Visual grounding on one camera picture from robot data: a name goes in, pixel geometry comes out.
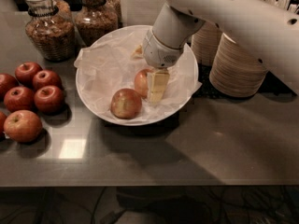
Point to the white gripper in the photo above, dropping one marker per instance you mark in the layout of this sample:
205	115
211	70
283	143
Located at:
158	54

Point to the yellow-red apple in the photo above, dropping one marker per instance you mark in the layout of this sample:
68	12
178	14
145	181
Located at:
23	126
126	104
141	82

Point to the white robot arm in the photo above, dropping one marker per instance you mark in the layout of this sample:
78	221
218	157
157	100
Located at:
270	34

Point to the white bowl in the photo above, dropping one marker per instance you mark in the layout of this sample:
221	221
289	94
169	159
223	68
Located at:
102	109

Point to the yellow-red apple in bowl front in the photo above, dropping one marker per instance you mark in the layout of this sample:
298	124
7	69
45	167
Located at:
126	104

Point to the red apple top middle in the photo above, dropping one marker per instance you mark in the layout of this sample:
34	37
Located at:
45	78

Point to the red apple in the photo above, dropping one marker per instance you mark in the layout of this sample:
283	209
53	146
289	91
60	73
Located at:
49	99
25	73
45	78
19	98
7	82

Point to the red apple centre right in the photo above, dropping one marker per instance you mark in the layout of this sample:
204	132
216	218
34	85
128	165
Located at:
49	99

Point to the red apple top left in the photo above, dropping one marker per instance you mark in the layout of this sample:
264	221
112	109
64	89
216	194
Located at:
25	73

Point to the red apple centre left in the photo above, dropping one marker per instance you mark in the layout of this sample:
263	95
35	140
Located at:
19	98

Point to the red apple far left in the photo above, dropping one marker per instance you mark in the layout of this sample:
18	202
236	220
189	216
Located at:
7	82

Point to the red apple left edge low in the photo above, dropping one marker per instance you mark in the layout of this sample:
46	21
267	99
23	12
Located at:
3	118

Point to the white paper liner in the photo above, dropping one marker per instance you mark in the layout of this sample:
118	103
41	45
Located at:
106	66

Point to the white paper sign left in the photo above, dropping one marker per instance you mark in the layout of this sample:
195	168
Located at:
140	12

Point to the rear stack paper bowls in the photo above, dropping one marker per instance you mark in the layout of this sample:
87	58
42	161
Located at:
205	43

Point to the stack paper bowls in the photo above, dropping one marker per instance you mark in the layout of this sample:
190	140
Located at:
234	72
205	43

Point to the glass granola jar right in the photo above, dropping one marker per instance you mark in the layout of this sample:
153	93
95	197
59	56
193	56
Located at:
95	19

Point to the glass granola jar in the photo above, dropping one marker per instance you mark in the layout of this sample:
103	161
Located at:
50	30
95	19

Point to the front stack paper bowls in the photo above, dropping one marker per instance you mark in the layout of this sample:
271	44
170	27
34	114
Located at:
234	72

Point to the glass granola jar left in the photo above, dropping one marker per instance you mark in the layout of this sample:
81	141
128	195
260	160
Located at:
50	30

